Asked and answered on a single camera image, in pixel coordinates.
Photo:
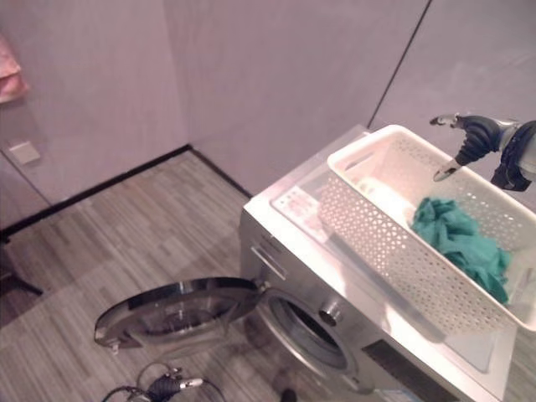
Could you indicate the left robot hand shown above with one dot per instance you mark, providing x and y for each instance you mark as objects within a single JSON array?
[{"x": 165, "y": 387}]

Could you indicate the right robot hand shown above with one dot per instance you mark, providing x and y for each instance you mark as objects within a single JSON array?
[{"x": 475, "y": 136}]

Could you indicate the white perforated laundry basket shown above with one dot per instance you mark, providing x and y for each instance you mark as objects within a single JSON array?
[{"x": 377, "y": 234}]

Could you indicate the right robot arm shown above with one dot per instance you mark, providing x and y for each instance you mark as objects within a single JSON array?
[{"x": 521, "y": 151}]

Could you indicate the round chrome washer door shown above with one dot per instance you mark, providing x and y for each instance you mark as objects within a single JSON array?
[{"x": 176, "y": 312}]

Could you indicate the washer detergent drawer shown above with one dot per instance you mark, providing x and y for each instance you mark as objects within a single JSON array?
[{"x": 268, "y": 260}]

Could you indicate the silver washer control knob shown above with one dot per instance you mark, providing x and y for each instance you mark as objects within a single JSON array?
[{"x": 331, "y": 315}]

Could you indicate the dark washer display panel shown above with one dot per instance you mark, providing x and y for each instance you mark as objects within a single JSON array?
[{"x": 391, "y": 358}]

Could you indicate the green crumpled cloth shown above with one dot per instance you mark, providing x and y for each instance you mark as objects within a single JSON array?
[{"x": 456, "y": 238}]

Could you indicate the silver front-load washing machine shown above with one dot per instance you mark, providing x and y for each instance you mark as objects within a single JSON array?
[{"x": 301, "y": 268}]

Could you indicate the white instruction sticker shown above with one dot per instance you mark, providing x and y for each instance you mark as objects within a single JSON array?
[{"x": 299, "y": 209}]

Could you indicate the pink hanging towel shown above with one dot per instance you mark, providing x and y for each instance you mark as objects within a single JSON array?
[{"x": 10, "y": 75}]

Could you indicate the white wall socket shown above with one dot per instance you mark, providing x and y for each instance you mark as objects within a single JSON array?
[{"x": 24, "y": 153}]

